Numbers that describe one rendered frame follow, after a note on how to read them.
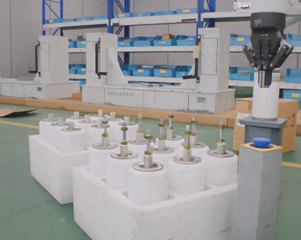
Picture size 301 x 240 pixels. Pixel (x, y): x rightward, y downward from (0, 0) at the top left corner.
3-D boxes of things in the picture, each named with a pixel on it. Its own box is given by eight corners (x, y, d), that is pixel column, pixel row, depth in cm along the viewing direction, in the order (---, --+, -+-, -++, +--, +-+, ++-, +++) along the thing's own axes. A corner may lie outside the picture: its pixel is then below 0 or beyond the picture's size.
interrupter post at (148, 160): (150, 170, 81) (150, 156, 80) (141, 168, 82) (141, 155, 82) (155, 167, 83) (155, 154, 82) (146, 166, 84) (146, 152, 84)
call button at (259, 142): (260, 145, 80) (260, 136, 80) (273, 148, 77) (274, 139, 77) (248, 147, 78) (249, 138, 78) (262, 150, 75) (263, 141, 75)
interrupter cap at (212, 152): (238, 154, 96) (238, 151, 96) (228, 160, 90) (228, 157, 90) (213, 150, 100) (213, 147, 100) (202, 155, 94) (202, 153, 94)
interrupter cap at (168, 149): (179, 150, 100) (179, 148, 99) (165, 156, 93) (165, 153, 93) (157, 146, 104) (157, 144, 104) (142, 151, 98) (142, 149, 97)
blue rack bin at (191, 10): (187, 18, 620) (187, 12, 619) (207, 17, 602) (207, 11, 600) (175, 14, 577) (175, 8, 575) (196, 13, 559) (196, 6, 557)
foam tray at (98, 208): (173, 197, 129) (174, 151, 126) (253, 240, 97) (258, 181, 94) (73, 220, 108) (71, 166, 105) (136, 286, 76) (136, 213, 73)
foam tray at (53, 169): (108, 162, 174) (107, 127, 171) (152, 185, 142) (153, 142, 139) (30, 174, 152) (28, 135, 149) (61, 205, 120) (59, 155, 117)
